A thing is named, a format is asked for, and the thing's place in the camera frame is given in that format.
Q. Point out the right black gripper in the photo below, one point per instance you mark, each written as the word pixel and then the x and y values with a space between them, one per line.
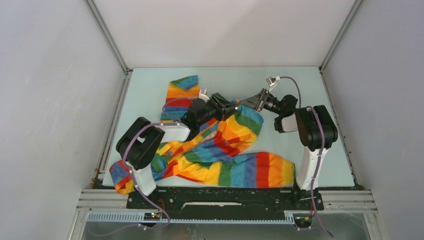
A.
pixel 257 102

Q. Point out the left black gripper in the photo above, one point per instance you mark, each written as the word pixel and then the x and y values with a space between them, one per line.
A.
pixel 222 113

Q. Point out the rainbow striped jacket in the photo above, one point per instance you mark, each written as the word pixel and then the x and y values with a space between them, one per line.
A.
pixel 217 156

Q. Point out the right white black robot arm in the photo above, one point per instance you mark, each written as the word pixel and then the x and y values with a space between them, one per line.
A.
pixel 316 130

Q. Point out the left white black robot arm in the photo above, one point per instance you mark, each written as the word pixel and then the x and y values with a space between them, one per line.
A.
pixel 139 144

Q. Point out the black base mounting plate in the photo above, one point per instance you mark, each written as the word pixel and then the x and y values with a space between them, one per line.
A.
pixel 225 202

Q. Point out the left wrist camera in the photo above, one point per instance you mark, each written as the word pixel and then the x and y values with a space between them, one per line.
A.
pixel 203 95

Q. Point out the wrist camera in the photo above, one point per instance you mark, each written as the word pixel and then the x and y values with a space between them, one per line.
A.
pixel 271 81
pixel 203 95

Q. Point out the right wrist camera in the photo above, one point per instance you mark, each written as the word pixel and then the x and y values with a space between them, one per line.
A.
pixel 271 81

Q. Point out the right aluminium corner post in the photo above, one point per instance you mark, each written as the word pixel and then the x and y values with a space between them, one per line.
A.
pixel 357 4

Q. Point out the aluminium corner post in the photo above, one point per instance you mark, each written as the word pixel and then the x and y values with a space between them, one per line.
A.
pixel 357 4
pixel 107 35

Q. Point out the white cable duct strip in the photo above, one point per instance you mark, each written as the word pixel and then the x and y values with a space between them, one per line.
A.
pixel 149 217

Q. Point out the aluminium front frame rail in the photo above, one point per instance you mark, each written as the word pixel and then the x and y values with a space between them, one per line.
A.
pixel 335 201

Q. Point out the left aluminium corner post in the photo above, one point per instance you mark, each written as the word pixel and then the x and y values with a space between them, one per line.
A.
pixel 107 35

